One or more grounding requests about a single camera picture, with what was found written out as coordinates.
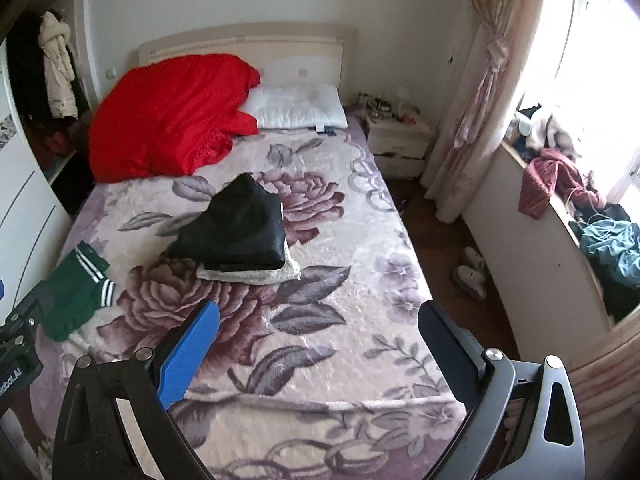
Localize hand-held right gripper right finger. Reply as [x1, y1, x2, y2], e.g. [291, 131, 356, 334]
[417, 300, 586, 480]

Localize beige pink curtain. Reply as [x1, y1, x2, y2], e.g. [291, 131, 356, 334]
[432, 0, 548, 223]

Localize white shoe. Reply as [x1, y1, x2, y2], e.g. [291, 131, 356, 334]
[452, 265, 487, 301]
[462, 246, 488, 276]

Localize cream hanging coat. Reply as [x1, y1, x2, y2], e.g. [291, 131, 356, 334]
[40, 11, 79, 120]

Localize red quilt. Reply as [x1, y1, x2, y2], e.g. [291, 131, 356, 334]
[89, 53, 262, 182]

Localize white pillow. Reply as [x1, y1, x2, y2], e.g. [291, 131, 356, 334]
[243, 84, 349, 131]

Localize beige plush garment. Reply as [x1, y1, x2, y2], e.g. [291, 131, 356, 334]
[525, 110, 576, 153]

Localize black leather jacket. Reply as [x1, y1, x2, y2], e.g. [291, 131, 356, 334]
[166, 173, 288, 272]

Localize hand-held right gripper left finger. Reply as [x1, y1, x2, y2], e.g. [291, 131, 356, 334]
[51, 298, 222, 480]

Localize cream bay window ledge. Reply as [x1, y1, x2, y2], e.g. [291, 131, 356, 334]
[462, 140, 640, 361]

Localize bright window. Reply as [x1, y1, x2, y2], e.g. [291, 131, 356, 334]
[520, 0, 640, 201]

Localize white wardrobe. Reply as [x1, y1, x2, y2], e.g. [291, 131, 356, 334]
[0, 35, 71, 301]

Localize cream nightstand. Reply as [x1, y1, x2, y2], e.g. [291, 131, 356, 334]
[366, 110, 437, 178]

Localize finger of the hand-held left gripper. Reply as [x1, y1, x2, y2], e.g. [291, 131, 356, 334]
[0, 280, 47, 345]

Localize teal garment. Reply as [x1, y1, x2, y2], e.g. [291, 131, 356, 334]
[580, 219, 640, 288]

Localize dark clothing heap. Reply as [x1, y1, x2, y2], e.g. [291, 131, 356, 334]
[570, 202, 632, 241]

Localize dark hanging clothes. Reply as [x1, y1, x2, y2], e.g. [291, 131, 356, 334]
[7, 15, 47, 121]

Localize small toiletry items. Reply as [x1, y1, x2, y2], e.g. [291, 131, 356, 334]
[357, 91, 418, 123]

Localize floral plush blanket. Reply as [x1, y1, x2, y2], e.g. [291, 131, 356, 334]
[37, 115, 468, 480]

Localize white fleece garment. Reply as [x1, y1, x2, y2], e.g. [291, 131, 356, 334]
[196, 240, 302, 283]

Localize cream bed headboard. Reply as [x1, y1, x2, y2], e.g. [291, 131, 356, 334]
[137, 21, 358, 111]

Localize dark red garment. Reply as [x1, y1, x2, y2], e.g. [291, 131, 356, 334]
[517, 148, 608, 220]

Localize green garment with white stripes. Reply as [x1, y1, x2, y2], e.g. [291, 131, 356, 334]
[42, 241, 117, 342]

